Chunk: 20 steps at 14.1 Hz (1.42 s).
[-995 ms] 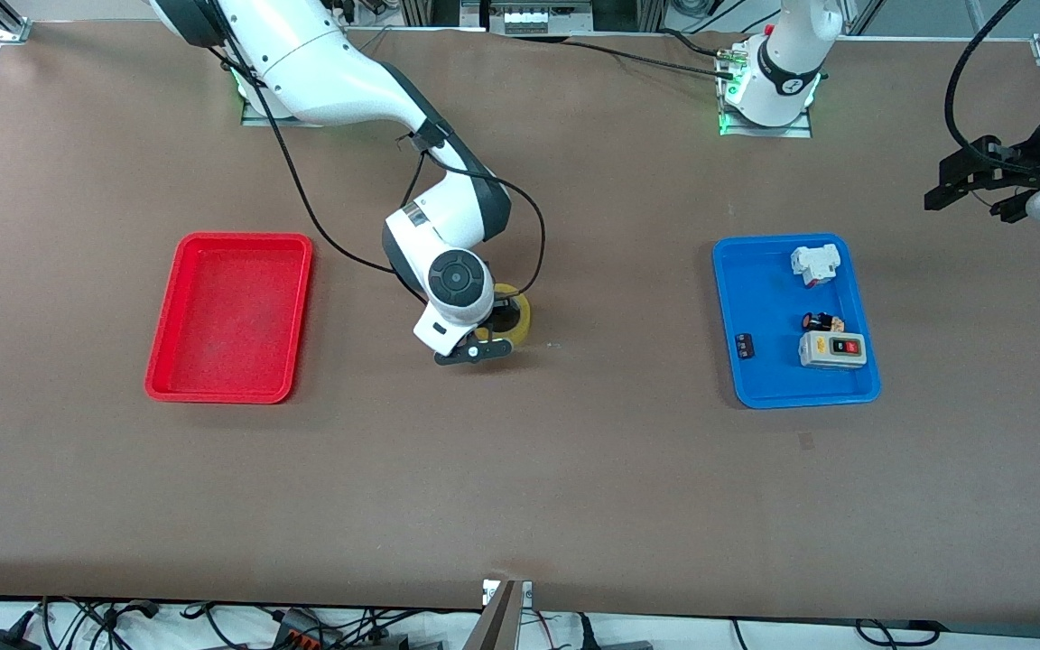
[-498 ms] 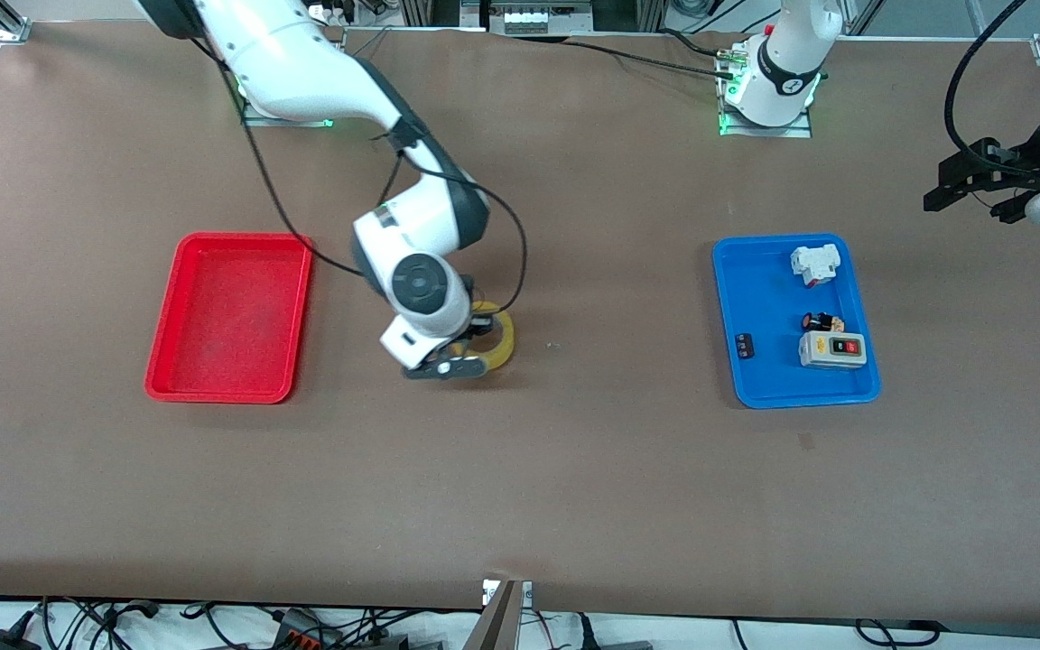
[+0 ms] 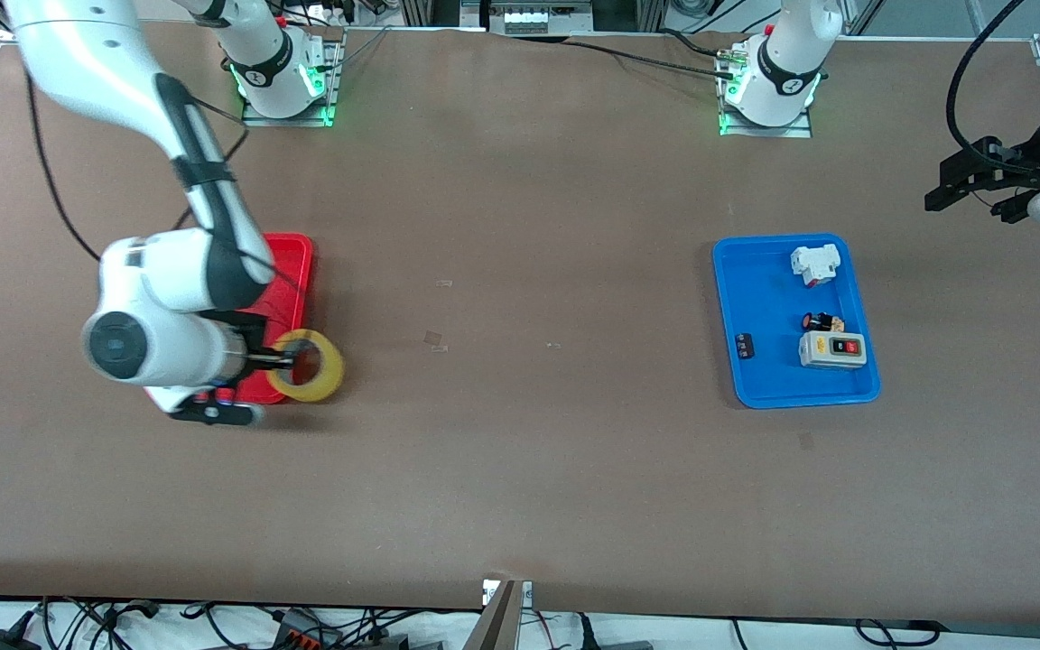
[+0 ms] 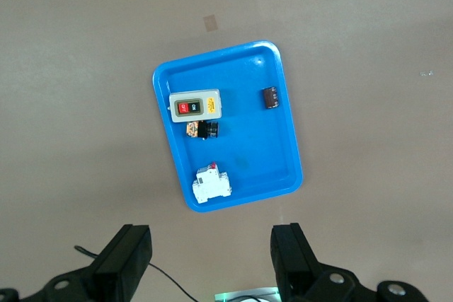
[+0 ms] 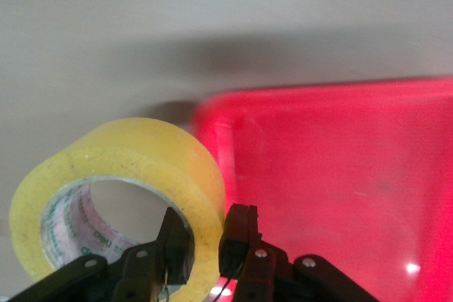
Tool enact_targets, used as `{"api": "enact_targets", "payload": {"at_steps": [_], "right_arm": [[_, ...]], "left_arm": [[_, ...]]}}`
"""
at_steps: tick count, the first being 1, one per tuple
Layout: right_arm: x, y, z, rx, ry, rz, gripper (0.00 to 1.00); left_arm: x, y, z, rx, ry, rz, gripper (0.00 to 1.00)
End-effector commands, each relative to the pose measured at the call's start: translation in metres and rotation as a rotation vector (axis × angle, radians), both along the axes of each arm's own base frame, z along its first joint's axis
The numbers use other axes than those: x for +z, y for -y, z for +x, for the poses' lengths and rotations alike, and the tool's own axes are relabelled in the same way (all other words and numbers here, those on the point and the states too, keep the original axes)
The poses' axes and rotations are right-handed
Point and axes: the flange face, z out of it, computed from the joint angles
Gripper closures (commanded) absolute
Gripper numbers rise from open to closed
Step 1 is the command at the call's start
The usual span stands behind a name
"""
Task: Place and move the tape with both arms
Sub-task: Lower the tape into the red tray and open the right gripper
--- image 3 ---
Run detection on black arm hose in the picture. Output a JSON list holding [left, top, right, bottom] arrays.
[[24, 70, 251, 265], [946, 0, 1027, 156]]

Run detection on aluminium profile with brackets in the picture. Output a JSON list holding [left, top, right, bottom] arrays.
[[463, 579, 535, 650]]

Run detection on black left arm hose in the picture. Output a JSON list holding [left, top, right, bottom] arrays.
[[946, 0, 1027, 156]]

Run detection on yellow tape roll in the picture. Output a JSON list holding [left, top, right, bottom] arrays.
[[266, 329, 346, 404]]

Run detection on orange connector block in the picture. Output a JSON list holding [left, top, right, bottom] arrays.
[[271, 620, 346, 650]]

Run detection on aluminium frame structure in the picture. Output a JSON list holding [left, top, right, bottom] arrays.
[[398, 0, 665, 38]]

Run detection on black looped floor cable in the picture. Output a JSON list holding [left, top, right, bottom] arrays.
[[853, 617, 944, 648]]

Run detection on white electrical connector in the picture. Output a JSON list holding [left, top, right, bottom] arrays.
[[790, 245, 845, 289]]

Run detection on red plastic tray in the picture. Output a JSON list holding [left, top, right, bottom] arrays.
[[144, 232, 315, 405]]

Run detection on black right arm hose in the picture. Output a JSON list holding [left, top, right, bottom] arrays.
[[24, 70, 251, 265]]

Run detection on black cable on table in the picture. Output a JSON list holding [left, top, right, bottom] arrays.
[[563, 27, 739, 79]]

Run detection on blue plastic tray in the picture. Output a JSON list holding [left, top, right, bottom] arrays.
[[711, 233, 883, 411]]

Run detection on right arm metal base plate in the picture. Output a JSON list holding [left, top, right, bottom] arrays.
[[240, 32, 346, 128]]

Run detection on grey switch box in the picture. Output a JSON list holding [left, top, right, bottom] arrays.
[[797, 330, 869, 370]]

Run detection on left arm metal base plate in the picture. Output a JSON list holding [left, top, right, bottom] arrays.
[[718, 52, 815, 139]]

